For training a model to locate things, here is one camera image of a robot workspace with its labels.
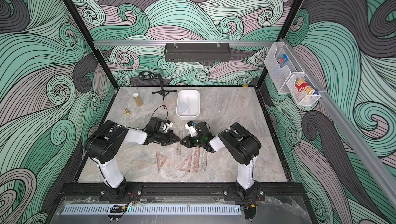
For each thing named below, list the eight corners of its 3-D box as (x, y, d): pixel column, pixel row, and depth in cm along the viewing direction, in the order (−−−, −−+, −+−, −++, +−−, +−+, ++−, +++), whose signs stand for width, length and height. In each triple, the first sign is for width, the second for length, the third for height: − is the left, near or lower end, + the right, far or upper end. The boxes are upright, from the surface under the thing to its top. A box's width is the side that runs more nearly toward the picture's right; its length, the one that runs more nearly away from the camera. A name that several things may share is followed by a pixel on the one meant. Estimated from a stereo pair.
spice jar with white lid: (139, 107, 110) (135, 98, 103) (136, 103, 113) (131, 94, 105) (144, 104, 112) (140, 96, 104) (140, 100, 115) (137, 91, 107)
